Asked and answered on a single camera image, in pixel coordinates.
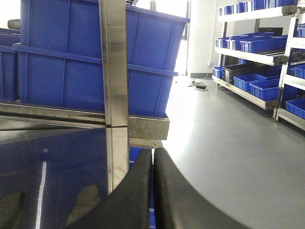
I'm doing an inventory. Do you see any blue plastic bin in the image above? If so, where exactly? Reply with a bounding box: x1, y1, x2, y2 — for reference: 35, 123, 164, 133
0, 28, 20, 102
13, 0, 190, 117

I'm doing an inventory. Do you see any inner right brake pad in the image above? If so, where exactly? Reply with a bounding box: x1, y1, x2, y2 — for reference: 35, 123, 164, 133
65, 185, 100, 226

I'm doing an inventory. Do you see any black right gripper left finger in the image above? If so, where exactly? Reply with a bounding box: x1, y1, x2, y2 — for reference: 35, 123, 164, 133
66, 148, 153, 229

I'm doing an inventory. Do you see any right blue plastic bin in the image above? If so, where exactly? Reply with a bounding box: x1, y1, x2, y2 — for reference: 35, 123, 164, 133
13, 0, 190, 117

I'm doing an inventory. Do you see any stainless steel rack frame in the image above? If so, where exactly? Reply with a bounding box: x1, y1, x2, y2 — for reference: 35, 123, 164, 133
0, 0, 170, 192

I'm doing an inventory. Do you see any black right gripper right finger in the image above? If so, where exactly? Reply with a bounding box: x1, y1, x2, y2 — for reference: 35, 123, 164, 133
153, 148, 245, 229

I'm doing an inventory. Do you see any left blue plastic bin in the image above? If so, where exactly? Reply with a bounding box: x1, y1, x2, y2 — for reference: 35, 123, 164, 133
0, 28, 20, 102

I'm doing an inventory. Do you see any steel shelving with blue bins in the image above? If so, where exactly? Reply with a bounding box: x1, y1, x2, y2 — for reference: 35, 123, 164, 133
212, 0, 305, 129

